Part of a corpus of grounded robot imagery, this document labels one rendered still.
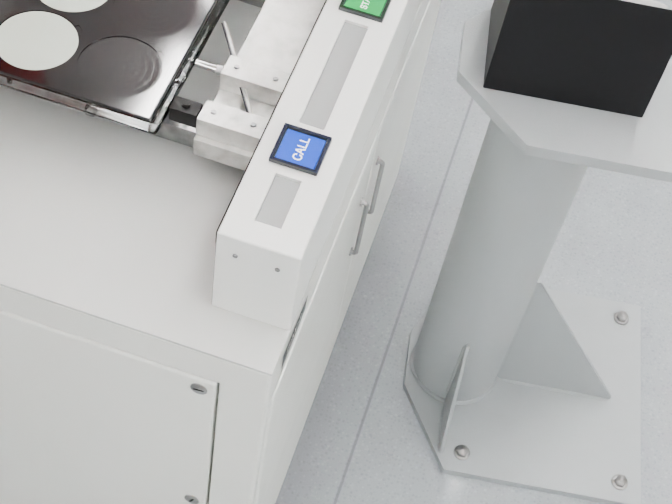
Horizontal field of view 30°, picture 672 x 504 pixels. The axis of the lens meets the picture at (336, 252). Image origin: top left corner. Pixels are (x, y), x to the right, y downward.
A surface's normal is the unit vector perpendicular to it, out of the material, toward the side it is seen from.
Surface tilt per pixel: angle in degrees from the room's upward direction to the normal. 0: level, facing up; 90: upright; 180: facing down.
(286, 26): 0
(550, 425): 0
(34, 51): 0
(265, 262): 90
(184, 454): 90
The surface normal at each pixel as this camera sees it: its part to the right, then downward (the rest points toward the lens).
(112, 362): -0.29, 0.75
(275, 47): 0.12, -0.58
